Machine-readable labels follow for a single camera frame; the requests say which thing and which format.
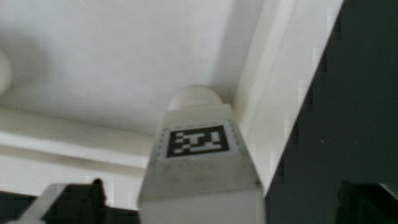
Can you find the white square tabletop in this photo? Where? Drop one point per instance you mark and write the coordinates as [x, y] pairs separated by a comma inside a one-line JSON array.
[[100, 56]]

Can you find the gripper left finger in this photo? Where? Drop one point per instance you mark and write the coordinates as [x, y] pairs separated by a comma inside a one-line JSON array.
[[68, 205]]

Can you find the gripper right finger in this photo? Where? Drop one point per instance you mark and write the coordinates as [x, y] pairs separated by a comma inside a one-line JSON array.
[[366, 203]]

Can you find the white table leg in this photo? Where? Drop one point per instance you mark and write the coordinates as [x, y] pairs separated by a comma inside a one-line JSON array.
[[201, 187]]

